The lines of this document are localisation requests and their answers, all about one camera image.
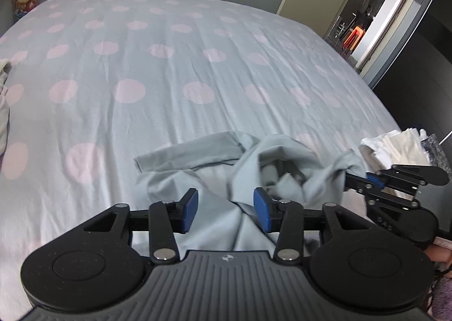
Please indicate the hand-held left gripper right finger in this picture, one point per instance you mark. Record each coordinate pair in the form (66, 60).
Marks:
(263, 210)

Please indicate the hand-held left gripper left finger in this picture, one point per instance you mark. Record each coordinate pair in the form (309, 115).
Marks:
(190, 210)

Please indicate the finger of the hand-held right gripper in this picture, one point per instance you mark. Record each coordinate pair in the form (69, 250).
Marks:
(374, 180)
(385, 202)

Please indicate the grey long-sleeved shirt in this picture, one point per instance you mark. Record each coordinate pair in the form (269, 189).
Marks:
(219, 204)

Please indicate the stack of white clothes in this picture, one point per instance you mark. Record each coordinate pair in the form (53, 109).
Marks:
(395, 146)

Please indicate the dark patterned folded cloth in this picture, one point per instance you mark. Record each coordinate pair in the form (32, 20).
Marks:
(438, 151)

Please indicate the pink printed blanket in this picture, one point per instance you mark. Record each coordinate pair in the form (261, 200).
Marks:
(443, 292)

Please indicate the black wardrobe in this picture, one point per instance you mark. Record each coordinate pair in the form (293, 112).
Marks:
(423, 95)

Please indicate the orange stool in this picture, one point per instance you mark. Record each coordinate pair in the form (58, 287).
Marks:
(353, 37)

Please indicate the pink-dotted grey bed sheet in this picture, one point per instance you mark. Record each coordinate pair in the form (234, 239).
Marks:
(141, 60)

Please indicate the beige crumpled garment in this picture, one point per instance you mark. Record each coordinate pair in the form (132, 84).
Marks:
(4, 109)

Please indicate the white door frame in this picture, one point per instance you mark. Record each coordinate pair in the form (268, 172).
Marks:
(397, 21)

